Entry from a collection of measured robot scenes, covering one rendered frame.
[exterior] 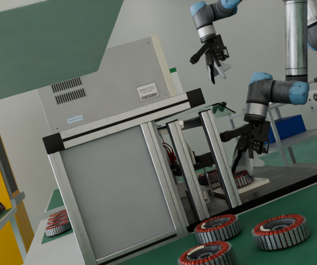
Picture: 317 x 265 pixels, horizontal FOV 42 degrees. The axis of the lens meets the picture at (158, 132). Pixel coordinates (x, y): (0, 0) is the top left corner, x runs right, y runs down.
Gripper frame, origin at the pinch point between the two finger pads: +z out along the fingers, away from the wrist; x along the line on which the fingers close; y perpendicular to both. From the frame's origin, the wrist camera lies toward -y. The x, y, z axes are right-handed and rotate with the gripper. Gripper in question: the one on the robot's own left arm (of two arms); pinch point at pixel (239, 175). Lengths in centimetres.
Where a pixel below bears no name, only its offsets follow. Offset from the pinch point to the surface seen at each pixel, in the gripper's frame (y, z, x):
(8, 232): -99, 94, 347
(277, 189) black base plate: 3.9, 2.7, -19.3
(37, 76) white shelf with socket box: -62, -5, -70
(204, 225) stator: -20.4, 15.0, -31.0
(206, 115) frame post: -21.0, -13.7, -19.7
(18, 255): -84, 117, 347
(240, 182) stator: -1.1, 2.2, -4.8
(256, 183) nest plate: 2.9, 1.9, -7.4
